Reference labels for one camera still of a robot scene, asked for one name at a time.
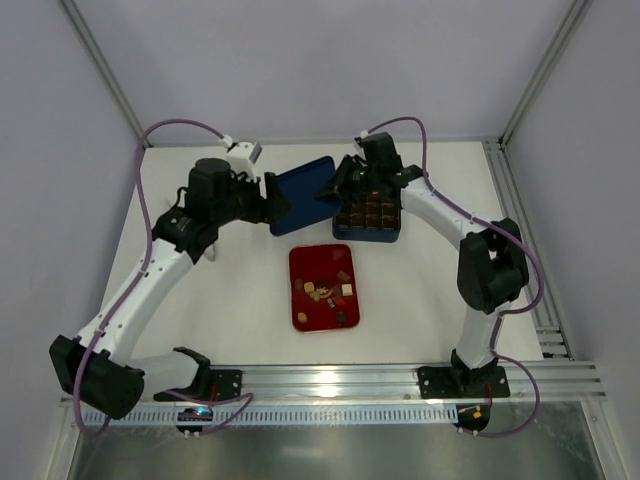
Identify blue tin lid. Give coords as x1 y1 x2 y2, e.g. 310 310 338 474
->
269 156 340 237

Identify blue chocolate tin box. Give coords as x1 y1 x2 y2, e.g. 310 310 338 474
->
332 192 402 243

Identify metal serving tongs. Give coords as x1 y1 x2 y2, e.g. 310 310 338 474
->
163 191 216 262

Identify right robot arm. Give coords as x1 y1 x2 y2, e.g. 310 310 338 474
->
315 132 529 398

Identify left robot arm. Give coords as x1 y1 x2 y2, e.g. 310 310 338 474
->
49 158 291 420

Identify red lacquer tray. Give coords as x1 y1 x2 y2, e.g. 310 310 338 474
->
288 243 361 333

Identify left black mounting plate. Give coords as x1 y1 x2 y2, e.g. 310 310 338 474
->
153 368 243 402

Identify black mounting plate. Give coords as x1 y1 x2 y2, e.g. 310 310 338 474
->
153 368 243 402
417 365 511 399

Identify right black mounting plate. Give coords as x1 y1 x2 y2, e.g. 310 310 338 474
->
417 365 511 399

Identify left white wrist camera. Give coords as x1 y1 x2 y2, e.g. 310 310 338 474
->
225 141 263 177

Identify left aluminium corner post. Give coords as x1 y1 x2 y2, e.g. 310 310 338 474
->
57 0 144 140

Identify aluminium corner post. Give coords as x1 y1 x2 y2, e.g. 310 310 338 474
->
57 0 144 140
499 0 593 148

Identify slotted cable duct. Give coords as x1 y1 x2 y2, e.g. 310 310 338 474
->
110 402 458 427

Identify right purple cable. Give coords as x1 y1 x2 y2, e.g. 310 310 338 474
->
362 117 545 437

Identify purple cable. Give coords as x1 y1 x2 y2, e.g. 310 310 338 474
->
73 118 254 437
362 117 545 437

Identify right aluminium side rail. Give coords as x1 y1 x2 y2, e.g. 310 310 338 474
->
483 140 574 361

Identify right aluminium corner post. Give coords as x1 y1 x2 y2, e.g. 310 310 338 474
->
499 0 593 148

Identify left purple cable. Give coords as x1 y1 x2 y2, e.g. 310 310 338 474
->
73 118 254 437

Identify aluminium front rail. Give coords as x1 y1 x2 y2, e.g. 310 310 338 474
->
62 362 607 407

